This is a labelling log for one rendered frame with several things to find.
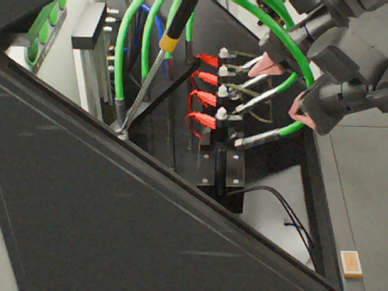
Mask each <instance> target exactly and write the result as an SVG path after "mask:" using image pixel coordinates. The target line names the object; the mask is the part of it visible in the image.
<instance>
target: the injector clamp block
mask: <svg viewBox="0 0 388 291"><path fill-rule="evenodd" d="M241 104H242V101H241V100H240V98H237V99H236V100H232V99H229V112H230V111H233V110H236V108H237V107H238V106H239V105H241ZM215 107H216V106H213V105H212V117H213V118H214V116H215ZM236 132H237V133H238V136H239V138H238V139H237V140H241V139H243V121H232V120H230V121H229V134H234V133H236ZM235 144H236V140H233V141H232V142H231V143H230V144H228V145H226V154H225V194H223V195H218V194H216V172H217V155H216V147H217V145H216V144H215V139H214V129H213V128H211V132H210V146H209V151H205V150H200V143H199V152H198V163H197V182H196V188H197V189H199V190H200V191H202V193H204V194H207V195H208V196H209V197H210V198H212V199H213V200H214V197H225V208H226V209H227V210H229V211H230V212H231V213H239V214H242V213H243V210H244V193H242V194H236V195H235V196H233V195H232V194H231V195H226V194H228V193H230V192H233V191H240V190H243V189H244V161H243V150H242V151H237V148H236V147H235Z"/></svg>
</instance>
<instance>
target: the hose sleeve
mask: <svg viewBox="0 0 388 291"><path fill-rule="evenodd" d="M279 129H280V128H276V129H273V130H270V131H268V132H266V133H263V134H257V135H253V136H251V137H248V138H246V139H243V141H242V144H243V146H244V147H245V148H249V147H251V146H258V145H261V144H263V143H266V142H268V141H273V140H279V139H281V138H282V137H281V136H280V134H279Z"/></svg>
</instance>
